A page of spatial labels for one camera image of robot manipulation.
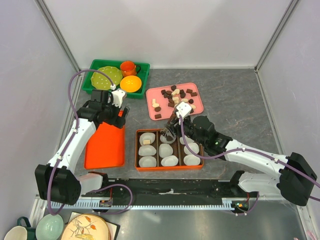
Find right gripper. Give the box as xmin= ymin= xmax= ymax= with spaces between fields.
xmin=164 ymin=114 xmax=207 ymax=147

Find metal tongs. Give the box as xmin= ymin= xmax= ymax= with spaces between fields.
xmin=161 ymin=116 xmax=178 ymax=137

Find orange box lid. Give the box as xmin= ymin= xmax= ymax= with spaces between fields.
xmin=84 ymin=123 xmax=125 ymax=170

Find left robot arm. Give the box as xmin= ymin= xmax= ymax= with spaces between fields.
xmin=34 ymin=88 xmax=130 ymax=205

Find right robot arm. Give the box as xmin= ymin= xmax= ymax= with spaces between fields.
xmin=165 ymin=115 xmax=320 ymax=207

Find brown rectangular chocolate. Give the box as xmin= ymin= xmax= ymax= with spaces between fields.
xmin=154 ymin=114 xmax=162 ymax=119

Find orange chocolate box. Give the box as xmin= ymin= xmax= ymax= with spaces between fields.
xmin=135 ymin=129 xmax=204 ymax=172

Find white paper cup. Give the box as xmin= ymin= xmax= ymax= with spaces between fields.
xmin=160 ymin=132 xmax=177 ymax=144
xmin=160 ymin=155 xmax=179 ymax=167
xmin=138 ymin=156 xmax=157 ymax=168
xmin=183 ymin=154 xmax=201 ymax=166
xmin=138 ymin=145 xmax=157 ymax=157
xmin=179 ymin=136 xmax=194 ymax=145
xmin=139 ymin=132 xmax=156 ymax=146
xmin=183 ymin=142 xmax=200 ymax=155
xmin=159 ymin=143 xmax=173 ymax=159

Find orange bowl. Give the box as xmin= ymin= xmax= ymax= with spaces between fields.
xmin=120 ymin=75 xmax=142 ymax=93

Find pink tray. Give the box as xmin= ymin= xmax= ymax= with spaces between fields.
xmin=146 ymin=82 xmax=204 ymax=121

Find green dotted plate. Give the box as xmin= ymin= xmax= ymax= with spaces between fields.
xmin=91 ymin=66 xmax=123 ymax=90

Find orange mug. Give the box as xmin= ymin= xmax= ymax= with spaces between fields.
xmin=120 ymin=60 xmax=141 ymax=77

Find green plastic bin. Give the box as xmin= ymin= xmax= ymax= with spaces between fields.
xmin=82 ymin=59 xmax=150 ymax=99

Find painted bird plate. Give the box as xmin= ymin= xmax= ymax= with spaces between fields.
xmin=61 ymin=214 xmax=111 ymax=240

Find celadon bowl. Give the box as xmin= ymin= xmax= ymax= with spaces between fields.
xmin=35 ymin=214 xmax=65 ymax=240

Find white green mug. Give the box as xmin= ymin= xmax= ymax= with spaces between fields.
xmin=4 ymin=216 xmax=37 ymax=240

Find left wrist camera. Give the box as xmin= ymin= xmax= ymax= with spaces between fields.
xmin=111 ymin=88 xmax=127 ymax=108

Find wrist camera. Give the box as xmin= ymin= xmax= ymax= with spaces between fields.
xmin=111 ymin=88 xmax=127 ymax=108
xmin=174 ymin=101 xmax=193 ymax=119

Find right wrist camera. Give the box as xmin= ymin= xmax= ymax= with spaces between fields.
xmin=174 ymin=101 xmax=193 ymax=119

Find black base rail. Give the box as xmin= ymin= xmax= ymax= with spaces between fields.
xmin=69 ymin=176 xmax=261 ymax=208

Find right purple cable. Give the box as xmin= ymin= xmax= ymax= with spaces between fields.
xmin=179 ymin=117 xmax=320 ymax=201

